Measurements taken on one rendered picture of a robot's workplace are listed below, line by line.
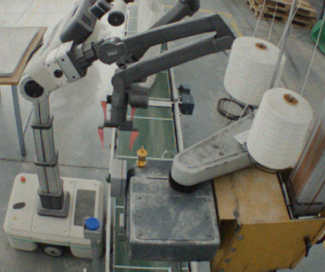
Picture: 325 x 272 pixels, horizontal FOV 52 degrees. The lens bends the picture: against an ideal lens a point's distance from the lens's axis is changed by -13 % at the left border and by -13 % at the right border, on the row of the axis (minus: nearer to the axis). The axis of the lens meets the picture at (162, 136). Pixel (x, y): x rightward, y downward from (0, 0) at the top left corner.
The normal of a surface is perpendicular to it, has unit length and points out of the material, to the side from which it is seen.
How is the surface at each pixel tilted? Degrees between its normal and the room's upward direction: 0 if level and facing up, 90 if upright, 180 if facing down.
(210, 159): 0
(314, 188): 90
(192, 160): 0
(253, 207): 0
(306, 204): 90
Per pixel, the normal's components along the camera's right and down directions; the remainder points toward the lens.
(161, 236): 0.12, -0.75
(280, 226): 0.04, 0.66
